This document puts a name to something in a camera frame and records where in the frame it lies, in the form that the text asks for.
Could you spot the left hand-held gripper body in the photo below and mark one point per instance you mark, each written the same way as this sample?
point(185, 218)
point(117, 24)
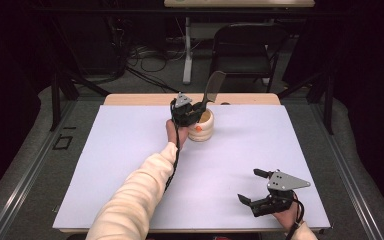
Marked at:
point(184, 111)

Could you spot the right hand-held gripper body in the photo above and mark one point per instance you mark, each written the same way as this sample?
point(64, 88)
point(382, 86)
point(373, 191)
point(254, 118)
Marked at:
point(280, 195)

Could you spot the cream ringed cup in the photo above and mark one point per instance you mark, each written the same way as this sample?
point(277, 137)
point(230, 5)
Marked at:
point(202, 128)

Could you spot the black spatula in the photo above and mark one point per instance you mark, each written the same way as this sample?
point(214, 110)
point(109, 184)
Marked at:
point(214, 86)

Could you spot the person's right hand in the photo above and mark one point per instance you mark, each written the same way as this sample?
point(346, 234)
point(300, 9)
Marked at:
point(288, 218)

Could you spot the white table sheet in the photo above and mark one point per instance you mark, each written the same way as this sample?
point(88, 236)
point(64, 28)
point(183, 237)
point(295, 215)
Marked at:
point(233, 160)

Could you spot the wooden table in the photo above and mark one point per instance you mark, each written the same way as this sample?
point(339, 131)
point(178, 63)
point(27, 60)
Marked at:
point(140, 99)

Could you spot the black folding chair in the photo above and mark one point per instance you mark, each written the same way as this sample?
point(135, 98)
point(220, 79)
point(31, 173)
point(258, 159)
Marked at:
point(243, 56)

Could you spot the black metal stand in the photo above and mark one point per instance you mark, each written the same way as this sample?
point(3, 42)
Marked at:
point(56, 96)
point(328, 100)

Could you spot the white-legged background table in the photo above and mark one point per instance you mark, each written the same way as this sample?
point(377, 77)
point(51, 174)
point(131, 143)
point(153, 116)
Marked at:
point(213, 3)

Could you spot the metal floor rail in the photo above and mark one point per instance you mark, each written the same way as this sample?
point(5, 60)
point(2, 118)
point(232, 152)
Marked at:
point(23, 180)
point(350, 180)

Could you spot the black square floor frame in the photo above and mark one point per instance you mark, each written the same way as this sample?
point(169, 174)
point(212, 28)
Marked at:
point(62, 142)

